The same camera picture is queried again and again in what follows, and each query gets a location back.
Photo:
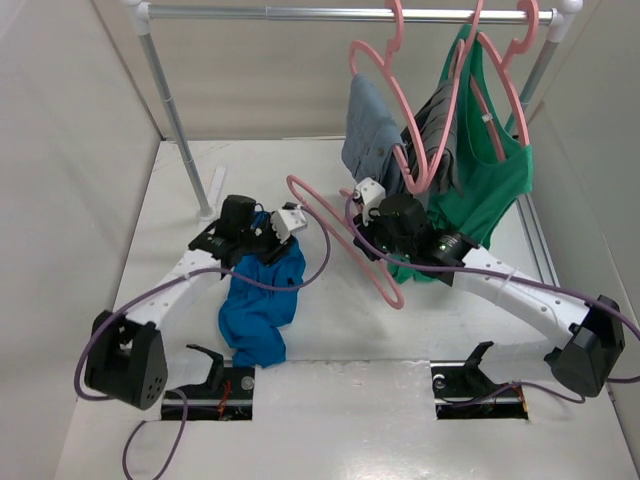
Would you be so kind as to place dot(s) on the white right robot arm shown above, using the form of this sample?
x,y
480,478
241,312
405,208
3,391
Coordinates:
x,y
586,333

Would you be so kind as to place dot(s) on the pink hanger with green top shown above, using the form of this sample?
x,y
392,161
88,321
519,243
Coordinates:
x,y
502,63

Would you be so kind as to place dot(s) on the grey garment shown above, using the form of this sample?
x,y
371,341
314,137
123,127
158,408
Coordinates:
x,y
431,121

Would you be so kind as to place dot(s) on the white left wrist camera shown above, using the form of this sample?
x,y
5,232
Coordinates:
x,y
286,222

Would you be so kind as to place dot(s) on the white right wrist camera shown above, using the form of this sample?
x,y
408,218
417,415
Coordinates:
x,y
369,194

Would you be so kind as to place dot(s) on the green tank top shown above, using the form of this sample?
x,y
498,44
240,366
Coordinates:
x,y
473,187

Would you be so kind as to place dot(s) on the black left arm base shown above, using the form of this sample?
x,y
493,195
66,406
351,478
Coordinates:
x,y
202,386

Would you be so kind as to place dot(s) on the silver clothes rack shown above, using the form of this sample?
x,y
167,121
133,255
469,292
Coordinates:
x,y
558,20

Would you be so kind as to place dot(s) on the blue t shirt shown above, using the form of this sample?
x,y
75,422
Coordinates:
x,y
250,318

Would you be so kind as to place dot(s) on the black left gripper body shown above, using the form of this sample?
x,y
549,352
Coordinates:
x,y
262,243

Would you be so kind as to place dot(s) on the pink hanger with grey garment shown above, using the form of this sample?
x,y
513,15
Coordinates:
x,y
452,70

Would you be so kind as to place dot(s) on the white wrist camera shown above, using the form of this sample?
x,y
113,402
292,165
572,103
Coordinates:
x,y
369,194
286,222

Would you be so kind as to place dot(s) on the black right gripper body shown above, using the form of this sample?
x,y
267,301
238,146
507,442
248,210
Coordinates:
x,y
385,242

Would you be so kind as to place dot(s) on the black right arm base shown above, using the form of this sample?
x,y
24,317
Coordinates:
x,y
462,391

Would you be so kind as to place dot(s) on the light blue denim garment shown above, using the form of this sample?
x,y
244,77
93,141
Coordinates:
x,y
370,137

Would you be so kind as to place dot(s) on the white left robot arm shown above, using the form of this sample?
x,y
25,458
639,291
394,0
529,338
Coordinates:
x,y
125,357

